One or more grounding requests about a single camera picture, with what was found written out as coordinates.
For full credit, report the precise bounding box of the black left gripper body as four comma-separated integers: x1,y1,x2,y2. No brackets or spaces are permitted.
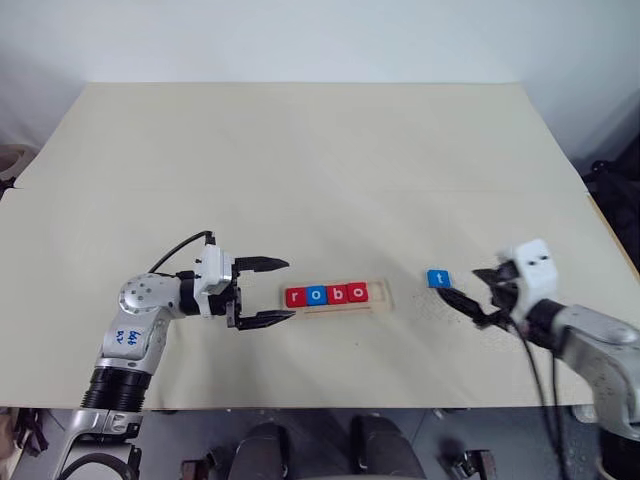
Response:
207,279,246,329

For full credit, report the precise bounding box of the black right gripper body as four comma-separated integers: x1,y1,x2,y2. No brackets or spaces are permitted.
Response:
490,258,524,327

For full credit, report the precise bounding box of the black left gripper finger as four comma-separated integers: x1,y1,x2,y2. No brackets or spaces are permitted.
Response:
237,309,297,334
234,255,290,274

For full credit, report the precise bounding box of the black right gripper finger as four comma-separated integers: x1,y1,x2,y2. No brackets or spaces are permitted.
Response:
435,287,497,330
471,267,502,292

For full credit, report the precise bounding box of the wooden letter tray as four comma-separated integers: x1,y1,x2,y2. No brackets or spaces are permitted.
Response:
279,277,396,320

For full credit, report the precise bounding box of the dark rounded shape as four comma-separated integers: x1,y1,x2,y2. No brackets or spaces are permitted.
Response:
349,414,426,480
234,422,291,480

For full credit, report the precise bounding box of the black bag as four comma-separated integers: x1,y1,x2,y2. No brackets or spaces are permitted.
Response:
582,158,640,281

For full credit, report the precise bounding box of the brown metal table clamp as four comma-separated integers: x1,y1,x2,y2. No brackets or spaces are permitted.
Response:
180,457,211,480
452,449,494,480

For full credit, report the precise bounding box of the tan round object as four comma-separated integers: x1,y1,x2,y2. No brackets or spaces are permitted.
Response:
0,143,39,189

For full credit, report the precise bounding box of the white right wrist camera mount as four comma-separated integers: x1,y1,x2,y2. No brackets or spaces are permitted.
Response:
499,238,559,314

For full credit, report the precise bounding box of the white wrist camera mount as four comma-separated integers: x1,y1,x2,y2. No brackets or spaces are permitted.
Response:
195,243,239,317
499,238,559,314

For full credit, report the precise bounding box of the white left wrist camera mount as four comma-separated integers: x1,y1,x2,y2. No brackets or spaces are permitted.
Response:
195,243,239,317

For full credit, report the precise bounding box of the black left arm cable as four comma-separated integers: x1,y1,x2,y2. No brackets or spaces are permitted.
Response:
148,230,217,275

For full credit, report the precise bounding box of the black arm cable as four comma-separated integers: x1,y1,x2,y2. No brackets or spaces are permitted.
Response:
148,230,217,275
519,324,571,480

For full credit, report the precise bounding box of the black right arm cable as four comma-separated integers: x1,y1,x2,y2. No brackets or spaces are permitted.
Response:
519,324,571,480

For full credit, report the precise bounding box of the dark hanging strap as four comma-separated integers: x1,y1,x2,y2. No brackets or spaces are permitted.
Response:
12,407,49,457

